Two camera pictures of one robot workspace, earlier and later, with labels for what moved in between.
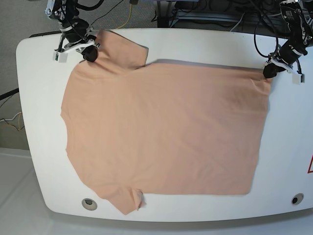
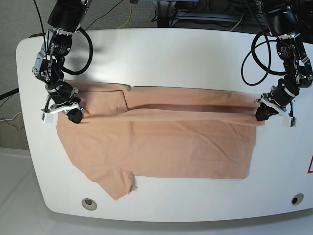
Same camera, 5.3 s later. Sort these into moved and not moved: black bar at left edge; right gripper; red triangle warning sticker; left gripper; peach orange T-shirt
Moved: right gripper; left gripper; peach orange T-shirt
Not moved: black bar at left edge; red triangle warning sticker
